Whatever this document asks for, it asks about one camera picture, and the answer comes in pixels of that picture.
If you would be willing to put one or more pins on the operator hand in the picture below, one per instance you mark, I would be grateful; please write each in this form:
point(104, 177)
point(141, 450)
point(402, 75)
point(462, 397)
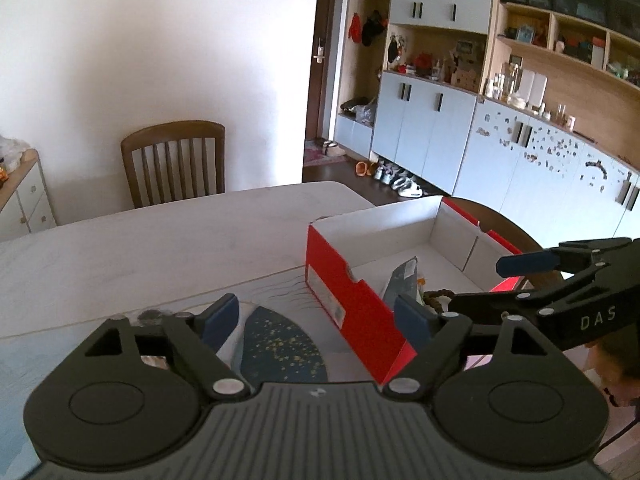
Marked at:
point(615, 359)

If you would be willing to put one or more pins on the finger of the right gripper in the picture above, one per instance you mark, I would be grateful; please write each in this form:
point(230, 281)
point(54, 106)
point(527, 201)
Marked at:
point(571, 257)
point(491, 305)

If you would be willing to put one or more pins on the red shoe box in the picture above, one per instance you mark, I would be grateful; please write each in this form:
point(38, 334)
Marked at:
point(436, 241)

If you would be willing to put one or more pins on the dark foil packet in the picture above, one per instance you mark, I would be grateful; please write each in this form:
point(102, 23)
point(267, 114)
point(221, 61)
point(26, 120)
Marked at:
point(403, 281)

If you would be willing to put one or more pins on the orange slippers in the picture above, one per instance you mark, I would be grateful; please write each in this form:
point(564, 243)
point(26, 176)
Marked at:
point(365, 169)

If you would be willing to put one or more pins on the white sneakers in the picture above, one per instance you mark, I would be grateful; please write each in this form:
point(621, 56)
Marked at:
point(398, 180)

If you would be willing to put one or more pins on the white side cabinet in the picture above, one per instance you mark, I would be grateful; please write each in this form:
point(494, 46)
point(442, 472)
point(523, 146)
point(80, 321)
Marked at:
point(25, 204)

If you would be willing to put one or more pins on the door rug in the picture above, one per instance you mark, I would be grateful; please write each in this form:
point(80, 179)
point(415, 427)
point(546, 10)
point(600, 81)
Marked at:
point(314, 156)

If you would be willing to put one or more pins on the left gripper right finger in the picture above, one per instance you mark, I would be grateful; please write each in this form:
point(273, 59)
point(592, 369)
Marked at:
point(509, 397)

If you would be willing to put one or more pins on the wooden slat chair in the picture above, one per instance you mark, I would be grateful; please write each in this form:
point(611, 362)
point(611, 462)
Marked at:
point(175, 161)

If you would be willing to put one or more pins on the brown entrance door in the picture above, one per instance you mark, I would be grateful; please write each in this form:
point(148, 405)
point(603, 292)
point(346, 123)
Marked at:
point(322, 68)

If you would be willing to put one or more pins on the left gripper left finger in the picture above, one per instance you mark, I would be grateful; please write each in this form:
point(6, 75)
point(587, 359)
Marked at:
point(129, 395)

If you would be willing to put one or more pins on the white wall cabinet unit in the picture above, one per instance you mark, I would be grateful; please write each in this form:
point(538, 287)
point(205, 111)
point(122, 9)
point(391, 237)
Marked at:
point(530, 107)

